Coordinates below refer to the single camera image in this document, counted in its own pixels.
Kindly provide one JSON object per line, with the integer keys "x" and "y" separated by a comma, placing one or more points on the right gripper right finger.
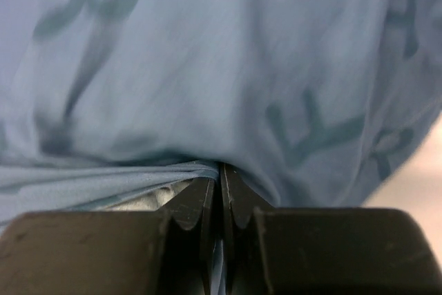
{"x": 271, "y": 250}

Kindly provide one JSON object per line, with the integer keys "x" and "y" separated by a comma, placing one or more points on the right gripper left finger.
{"x": 167, "y": 251}

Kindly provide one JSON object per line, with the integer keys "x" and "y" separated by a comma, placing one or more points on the blue patterned pillowcase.
{"x": 316, "y": 102}

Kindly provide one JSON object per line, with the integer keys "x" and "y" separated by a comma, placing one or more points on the white pillow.
{"x": 152, "y": 200}

